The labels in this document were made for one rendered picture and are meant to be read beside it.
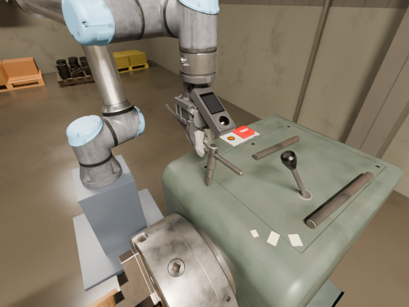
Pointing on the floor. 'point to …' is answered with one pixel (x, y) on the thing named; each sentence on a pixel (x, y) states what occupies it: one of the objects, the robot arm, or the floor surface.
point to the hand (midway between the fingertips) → (204, 153)
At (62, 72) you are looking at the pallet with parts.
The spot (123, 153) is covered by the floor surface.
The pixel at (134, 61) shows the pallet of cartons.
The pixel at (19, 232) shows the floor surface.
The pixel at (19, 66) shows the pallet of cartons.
